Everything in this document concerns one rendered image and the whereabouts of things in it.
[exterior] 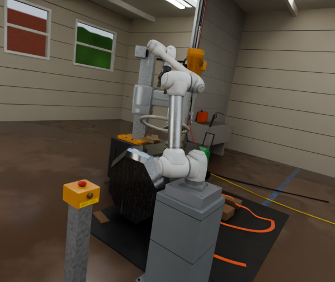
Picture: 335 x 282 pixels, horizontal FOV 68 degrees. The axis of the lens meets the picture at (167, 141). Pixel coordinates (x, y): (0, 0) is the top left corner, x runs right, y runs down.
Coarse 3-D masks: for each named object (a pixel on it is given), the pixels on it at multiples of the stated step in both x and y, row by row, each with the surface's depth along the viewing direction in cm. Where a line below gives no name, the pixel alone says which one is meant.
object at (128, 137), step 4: (120, 136) 368; (124, 136) 372; (128, 136) 376; (148, 136) 398; (128, 140) 358; (132, 140) 353; (136, 140) 355; (140, 140) 359; (140, 144) 348; (144, 144) 354
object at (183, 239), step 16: (160, 192) 187; (160, 208) 187; (176, 208) 178; (192, 208) 170; (208, 208) 174; (160, 224) 188; (176, 224) 179; (192, 224) 171; (208, 224) 180; (160, 240) 190; (176, 240) 180; (192, 240) 172; (208, 240) 188; (160, 256) 191; (176, 256) 182; (192, 256) 173; (208, 256) 197; (160, 272) 192; (176, 272) 183; (192, 272) 178; (208, 272) 207
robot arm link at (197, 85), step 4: (192, 76) 176; (196, 76) 179; (192, 80) 175; (196, 80) 176; (200, 80) 177; (192, 84) 176; (196, 84) 175; (200, 84) 175; (204, 84) 178; (192, 88) 178; (196, 88) 176; (200, 88) 177; (204, 88) 179; (196, 92) 179; (200, 92) 179
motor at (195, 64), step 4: (192, 48) 334; (188, 52) 338; (192, 52) 334; (196, 52) 332; (200, 52) 334; (188, 56) 339; (192, 56) 334; (196, 56) 333; (200, 56) 338; (188, 60) 338; (192, 60) 337; (196, 60) 337; (200, 60) 337; (188, 64) 338; (192, 64) 336; (196, 64) 336; (200, 64) 340; (204, 64) 341; (188, 68) 340; (192, 68) 339; (196, 68) 339; (200, 68) 341; (204, 68) 342; (196, 72) 338; (200, 72) 343; (200, 76) 347
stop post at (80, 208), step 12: (84, 180) 121; (72, 192) 110; (84, 192) 110; (96, 192) 115; (72, 204) 111; (84, 204) 111; (72, 216) 115; (84, 216) 116; (72, 228) 116; (84, 228) 117; (72, 240) 117; (84, 240) 119; (72, 252) 118; (84, 252) 121; (72, 264) 119; (84, 264) 123; (72, 276) 120; (84, 276) 125
